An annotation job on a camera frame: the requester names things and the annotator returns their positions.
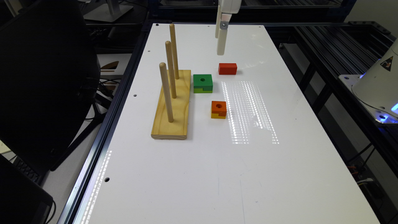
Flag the wooden peg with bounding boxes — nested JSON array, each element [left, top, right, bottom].
[[165, 40, 177, 98], [159, 62, 174, 123], [169, 23, 179, 80]]

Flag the wooden peg base board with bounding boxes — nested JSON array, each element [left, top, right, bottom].
[[151, 70, 192, 140]]

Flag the red rectangular block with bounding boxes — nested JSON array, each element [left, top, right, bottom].
[[218, 63, 238, 75]]

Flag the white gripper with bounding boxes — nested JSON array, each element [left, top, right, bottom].
[[215, 0, 241, 55]]

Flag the front wooden peg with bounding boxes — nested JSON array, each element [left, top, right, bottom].
[[159, 62, 174, 123]]

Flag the rear wooden peg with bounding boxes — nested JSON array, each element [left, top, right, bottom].
[[169, 23, 179, 80]]

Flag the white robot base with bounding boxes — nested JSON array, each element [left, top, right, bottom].
[[339, 42, 397, 125]]

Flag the orange block with hole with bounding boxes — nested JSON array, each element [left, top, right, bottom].
[[211, 101, 227, 119]]

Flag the middle wooden peg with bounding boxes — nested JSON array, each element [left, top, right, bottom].
[[165, 40, 177, 98]]

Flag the green block with hole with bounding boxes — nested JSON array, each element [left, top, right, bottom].
[[193, 74, 213, 91]]

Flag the grey monitor stand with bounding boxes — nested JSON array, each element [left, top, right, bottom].
[[83, 0, 134, 22]]

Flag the black aluminium frame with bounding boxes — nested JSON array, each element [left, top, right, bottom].
[[266, 21, 397, 223]]

